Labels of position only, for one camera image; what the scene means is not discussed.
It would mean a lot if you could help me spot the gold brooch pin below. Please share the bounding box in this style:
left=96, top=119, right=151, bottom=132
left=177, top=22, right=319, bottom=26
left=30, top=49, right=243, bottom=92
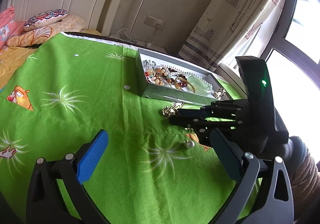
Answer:
left=213, top=88, right=226, bottom=100

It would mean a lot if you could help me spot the pearl drop earring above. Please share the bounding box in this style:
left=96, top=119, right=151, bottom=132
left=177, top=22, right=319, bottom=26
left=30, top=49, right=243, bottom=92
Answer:
left=182, top=140, right=195, bottom=149

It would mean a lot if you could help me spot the pale green jade bangle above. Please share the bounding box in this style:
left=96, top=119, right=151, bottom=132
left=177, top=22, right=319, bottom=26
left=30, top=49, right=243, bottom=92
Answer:
left=187, top=75, right=213, bottom=96

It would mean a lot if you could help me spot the gold chain bracelet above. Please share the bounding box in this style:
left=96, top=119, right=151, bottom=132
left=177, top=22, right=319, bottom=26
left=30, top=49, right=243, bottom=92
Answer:
left=162, top=102, right=186, bottom=119

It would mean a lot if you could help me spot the dark red bead bracelet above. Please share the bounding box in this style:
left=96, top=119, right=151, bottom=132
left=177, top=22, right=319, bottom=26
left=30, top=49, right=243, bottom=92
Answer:
left=170, top=68, right=190, bottom=88

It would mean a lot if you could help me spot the large gold bangle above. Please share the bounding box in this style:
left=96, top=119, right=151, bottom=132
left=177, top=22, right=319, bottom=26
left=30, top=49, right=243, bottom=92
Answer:
left=174, top=76, right=196, bottom=93

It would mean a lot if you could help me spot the multicolour stone bead bracelet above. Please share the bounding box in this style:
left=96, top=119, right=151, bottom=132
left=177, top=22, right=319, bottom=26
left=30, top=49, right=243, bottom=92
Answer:
left=146, top=66, right=176, bottom=87

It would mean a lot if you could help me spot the silver rhinestone brooch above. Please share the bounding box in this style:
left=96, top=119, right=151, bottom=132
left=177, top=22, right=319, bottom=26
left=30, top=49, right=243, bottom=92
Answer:
left=142, top=60, right=156, bottom=70

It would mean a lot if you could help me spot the gloved right hand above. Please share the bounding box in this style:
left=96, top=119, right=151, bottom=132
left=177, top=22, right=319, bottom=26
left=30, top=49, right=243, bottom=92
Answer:
left=270, top=136, right=319, bottom=223

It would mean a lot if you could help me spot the grey shallow cardboard tray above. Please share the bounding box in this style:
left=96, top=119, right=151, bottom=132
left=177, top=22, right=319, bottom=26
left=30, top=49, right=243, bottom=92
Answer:
left=136, top=48, right=232, bottom=105

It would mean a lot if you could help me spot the green cartoon bed sheet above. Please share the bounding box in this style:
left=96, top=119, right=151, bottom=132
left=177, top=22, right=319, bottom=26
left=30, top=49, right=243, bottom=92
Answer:
left=1, top=34, right=235, bottom=223

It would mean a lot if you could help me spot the patterned window curtain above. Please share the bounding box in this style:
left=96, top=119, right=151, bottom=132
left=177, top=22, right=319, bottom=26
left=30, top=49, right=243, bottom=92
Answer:
left=177, top=0, right=281, bottom=71

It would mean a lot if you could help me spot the yellow beige pillow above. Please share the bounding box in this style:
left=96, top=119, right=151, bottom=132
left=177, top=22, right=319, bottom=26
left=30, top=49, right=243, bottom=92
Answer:
left=6, top=15, right=86, bottom=47

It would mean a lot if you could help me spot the patterned embroidered pillow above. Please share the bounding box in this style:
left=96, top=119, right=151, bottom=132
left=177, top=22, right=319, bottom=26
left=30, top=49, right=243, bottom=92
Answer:
left=23, top=9, right=68, bottom=32

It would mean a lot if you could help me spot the pink folded quilt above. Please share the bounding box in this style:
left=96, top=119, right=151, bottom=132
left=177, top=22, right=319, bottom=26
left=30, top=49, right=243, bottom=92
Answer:
left=0, top=6, right=25, bottom=48

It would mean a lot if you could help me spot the white charging cable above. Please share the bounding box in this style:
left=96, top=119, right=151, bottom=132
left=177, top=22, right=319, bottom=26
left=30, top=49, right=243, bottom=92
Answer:
left=114, top=0, right=161, bottom=45

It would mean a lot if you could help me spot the wall power socket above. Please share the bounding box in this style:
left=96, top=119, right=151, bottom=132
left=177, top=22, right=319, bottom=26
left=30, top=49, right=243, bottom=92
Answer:
left=144, top=15, right=165, bottom=30

